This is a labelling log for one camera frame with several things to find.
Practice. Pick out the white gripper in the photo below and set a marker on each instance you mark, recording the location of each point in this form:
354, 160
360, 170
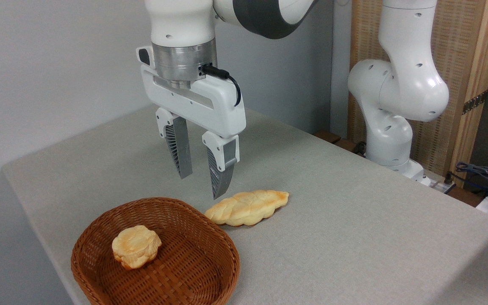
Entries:
210, 106

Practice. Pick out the long braided bread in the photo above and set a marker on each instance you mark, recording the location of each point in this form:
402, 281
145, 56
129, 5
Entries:
248, 207

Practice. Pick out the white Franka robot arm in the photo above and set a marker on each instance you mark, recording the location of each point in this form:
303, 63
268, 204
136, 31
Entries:
400, 89

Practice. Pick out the brown woven wicker basket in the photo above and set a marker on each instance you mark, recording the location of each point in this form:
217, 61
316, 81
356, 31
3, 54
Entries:
193, 262

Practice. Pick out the small round bread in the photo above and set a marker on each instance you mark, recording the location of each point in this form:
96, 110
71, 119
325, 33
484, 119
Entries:
136, 247

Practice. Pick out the grey tablecloth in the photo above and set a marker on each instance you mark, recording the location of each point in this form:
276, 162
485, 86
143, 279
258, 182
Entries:
333, 220

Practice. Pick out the dark metal screen hinge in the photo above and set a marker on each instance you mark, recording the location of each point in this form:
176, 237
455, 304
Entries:
475, 102

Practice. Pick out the wooden rattan folding screen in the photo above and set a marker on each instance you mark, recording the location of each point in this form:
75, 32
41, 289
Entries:
464, 51

